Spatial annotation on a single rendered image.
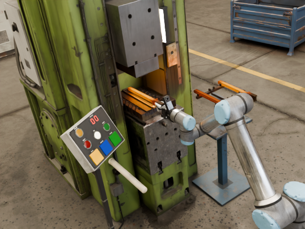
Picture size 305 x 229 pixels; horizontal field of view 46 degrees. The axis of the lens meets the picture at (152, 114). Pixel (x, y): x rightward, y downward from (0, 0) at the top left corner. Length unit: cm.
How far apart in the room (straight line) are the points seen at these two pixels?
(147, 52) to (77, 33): 48
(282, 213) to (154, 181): 119
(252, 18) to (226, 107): 442
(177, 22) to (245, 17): 362
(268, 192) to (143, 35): 123
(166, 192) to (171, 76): 99
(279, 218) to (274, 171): 160
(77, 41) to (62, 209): 169
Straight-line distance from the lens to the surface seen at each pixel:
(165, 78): 282
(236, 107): 192
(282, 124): 424
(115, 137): 233
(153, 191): 296
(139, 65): 245
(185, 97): 303
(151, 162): 277
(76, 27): 232
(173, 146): 284
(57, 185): 374
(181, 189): 316
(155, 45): 249
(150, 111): 263
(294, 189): 213
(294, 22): 584
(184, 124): 234
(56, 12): 265
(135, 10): 235
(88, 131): 222
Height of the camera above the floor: 229
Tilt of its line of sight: 30 degrees down
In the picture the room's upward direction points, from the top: 8 degrees counter-clockwise
